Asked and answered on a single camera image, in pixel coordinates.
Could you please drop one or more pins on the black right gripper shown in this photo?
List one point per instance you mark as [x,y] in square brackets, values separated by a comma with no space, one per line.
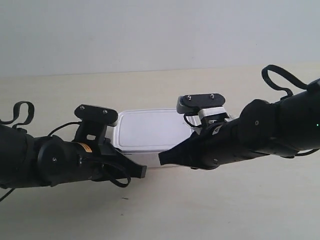
[214,146]

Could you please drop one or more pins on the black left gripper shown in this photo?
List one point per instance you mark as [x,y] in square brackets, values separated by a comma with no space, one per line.
[103,162]

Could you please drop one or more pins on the white lidded plastic container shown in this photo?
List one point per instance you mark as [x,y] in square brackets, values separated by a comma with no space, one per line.
[142,134]

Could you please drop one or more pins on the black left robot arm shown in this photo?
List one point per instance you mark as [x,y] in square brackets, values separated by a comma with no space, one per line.
[48,161]

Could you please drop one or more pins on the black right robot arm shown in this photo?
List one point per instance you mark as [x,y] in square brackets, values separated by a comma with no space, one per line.
[283,128]

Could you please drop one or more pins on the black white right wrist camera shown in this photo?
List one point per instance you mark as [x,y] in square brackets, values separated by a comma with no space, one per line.
[208,107]

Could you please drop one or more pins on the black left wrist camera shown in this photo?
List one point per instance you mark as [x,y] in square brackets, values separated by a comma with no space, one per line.
[94,123]

